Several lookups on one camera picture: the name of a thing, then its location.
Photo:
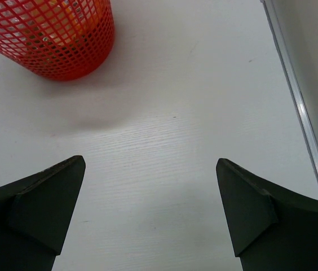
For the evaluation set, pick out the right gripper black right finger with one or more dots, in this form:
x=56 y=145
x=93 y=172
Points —
x=271 y=227

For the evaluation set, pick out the orange juice bottle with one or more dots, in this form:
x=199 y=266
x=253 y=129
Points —
x=66 y=21

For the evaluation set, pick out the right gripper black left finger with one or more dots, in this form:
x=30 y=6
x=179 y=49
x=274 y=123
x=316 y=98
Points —
x=35 y=214

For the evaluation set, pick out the large clear plastic bottle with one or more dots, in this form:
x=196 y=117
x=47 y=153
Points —
x=18 y=18

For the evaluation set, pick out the red mesh plastic bin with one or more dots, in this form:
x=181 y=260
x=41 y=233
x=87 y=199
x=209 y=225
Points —
x=68 y=62

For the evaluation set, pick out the aluminium table edge rail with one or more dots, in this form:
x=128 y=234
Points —
x=292 y=81

